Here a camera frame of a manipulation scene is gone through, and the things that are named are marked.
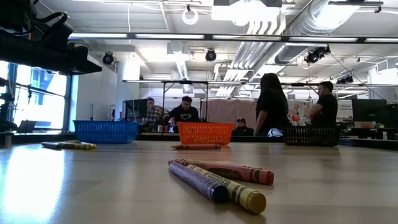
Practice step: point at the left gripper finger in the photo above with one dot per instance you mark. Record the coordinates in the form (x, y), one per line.
(81, 63)

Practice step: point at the blue plastic basket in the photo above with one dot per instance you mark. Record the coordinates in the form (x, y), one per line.
(105, 132)

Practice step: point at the yellow crayon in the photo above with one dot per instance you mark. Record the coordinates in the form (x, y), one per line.
(90, 145)
(73, 146)
(245, 196)
(74, 142)

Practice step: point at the purple crayon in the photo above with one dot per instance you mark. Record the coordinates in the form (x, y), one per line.
(49, 145)
(199, 182)

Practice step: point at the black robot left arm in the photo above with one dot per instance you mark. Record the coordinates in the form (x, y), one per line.
(12, 15)

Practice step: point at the black ceiling spotlight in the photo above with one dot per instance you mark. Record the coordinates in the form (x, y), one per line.
(108, 58)
(210, 55)
(344, 80)
(315, 55)

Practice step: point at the large glass window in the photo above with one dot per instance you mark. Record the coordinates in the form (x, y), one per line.
(43, 105)

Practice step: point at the black stand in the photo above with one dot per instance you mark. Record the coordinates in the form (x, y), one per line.
(6, 105)

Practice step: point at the black computer monitor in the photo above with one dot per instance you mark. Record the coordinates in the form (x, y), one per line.
(136, 109)
(368, 110)

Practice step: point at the person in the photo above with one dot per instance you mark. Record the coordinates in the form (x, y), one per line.
(326, 107)
(185, 113)
(242, 129)
(154, 113)
(272, 105)

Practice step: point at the long ceiling light strip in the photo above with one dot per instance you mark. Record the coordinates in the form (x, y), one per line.
(168, 36)

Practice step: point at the orange plastic basket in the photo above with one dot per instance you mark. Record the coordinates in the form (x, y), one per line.
(205, 133)

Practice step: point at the pink curtain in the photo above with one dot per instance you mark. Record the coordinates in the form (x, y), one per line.
(224, 110)

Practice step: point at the white round object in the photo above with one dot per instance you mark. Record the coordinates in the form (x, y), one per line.
(275, 132)

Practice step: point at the floral curtain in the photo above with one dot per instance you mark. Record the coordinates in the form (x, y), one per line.
(298, 113)

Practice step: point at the black plastic basket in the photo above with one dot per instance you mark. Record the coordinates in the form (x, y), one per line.
(311, 136)

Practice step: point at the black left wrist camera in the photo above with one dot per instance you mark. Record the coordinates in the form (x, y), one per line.
(56, 37)

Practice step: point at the white ceiling air duct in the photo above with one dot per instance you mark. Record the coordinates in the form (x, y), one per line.
(182, 67)

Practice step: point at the black metal table frame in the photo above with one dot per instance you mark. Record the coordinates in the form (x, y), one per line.
(155, 137)

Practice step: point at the black metal rack frame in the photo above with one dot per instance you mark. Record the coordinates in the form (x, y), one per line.
(186, 82)

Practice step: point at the silver ceiling air duct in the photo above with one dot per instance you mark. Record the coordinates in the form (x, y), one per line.
(311, 21)

